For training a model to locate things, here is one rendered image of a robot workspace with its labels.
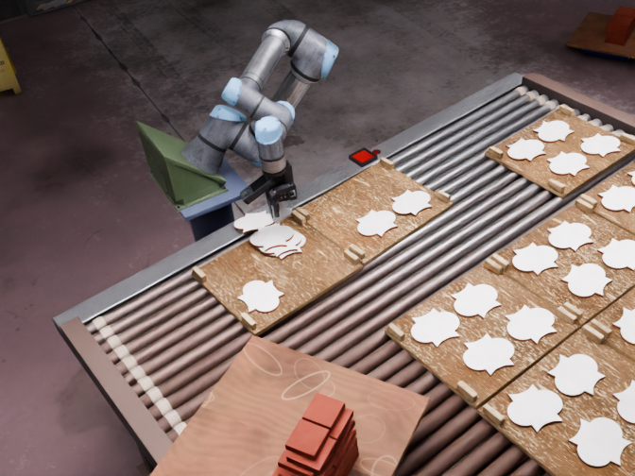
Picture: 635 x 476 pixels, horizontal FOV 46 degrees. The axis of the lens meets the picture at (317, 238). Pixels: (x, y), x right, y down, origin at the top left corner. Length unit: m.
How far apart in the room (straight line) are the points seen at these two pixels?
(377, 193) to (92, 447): 1.55
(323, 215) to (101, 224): 1.97
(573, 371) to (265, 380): 0.79
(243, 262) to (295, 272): 0.18
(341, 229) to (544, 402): 0.88
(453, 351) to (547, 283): 0.39
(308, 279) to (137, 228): 1.98
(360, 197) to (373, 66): 2.77
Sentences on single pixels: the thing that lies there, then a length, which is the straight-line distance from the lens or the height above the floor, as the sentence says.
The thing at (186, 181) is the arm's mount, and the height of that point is 0.98.
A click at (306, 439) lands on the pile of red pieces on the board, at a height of 1.24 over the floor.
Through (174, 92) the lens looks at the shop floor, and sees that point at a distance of 5.28.
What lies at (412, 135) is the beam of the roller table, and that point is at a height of 0.92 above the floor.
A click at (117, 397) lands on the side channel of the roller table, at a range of 2.11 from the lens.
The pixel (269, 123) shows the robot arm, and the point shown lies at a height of 1.40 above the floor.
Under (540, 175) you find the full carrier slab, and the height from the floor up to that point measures 0.94.
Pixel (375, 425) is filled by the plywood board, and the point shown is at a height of 1.04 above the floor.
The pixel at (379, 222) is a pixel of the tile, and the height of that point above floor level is 0.95.
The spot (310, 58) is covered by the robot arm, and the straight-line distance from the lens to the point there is 2.52.
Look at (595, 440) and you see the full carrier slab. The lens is 1.97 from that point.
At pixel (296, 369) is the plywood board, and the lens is 1.94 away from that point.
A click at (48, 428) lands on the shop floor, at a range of 3.39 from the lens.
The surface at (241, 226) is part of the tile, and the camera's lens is 2.53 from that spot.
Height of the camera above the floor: 2.54
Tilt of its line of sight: 41 degrees down
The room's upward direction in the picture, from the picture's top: 6 degrees counter-clockwise
